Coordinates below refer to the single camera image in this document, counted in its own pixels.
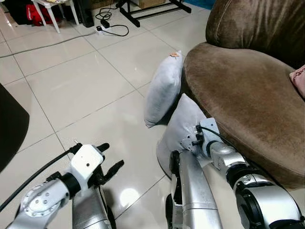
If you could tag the pink pillow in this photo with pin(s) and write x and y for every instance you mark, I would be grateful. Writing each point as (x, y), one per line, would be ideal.
(300, 81)

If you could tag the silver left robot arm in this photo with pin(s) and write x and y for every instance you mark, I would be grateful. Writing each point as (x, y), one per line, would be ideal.
(40, 200)

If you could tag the silver robot right leg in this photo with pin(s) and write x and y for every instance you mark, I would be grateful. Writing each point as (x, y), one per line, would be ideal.
(195, 191)

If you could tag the dark rounded furniture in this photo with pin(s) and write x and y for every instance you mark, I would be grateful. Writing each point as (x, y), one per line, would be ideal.
(10, 129)

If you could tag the silver robot leg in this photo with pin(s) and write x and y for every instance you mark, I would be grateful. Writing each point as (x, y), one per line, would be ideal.
(88, 210)
(195, 191)

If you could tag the red bag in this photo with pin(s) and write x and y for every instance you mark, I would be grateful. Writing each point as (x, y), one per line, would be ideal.
(34, 14)

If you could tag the blue mat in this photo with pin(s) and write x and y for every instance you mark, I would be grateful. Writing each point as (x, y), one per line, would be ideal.
(200, 4)

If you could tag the white power strip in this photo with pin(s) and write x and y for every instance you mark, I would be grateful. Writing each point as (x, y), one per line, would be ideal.
(102, 29)

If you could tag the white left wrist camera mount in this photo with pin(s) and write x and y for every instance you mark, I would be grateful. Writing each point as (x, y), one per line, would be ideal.
(86, 162)

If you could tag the grey pillow with orange tag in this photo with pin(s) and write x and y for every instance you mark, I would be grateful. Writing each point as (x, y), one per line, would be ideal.
(164, 90)

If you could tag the black metal stand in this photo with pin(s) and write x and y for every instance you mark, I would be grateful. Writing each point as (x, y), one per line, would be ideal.
(143, 10)

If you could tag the brown round velvet sofa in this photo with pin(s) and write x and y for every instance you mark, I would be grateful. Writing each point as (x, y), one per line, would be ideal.
(248, 95)

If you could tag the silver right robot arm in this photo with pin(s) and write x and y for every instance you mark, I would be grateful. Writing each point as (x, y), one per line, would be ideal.
(259, 195)

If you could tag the silver robot left leg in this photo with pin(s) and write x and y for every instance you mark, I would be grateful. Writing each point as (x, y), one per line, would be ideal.
(88, 210)

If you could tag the plain grey pillow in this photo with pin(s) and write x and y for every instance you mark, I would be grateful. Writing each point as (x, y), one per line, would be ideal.
(178, 126)

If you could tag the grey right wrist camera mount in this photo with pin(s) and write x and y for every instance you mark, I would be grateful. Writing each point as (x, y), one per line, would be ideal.
(207, 136)

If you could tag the black upright box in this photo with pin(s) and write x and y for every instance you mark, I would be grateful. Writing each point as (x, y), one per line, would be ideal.
(86, 12)

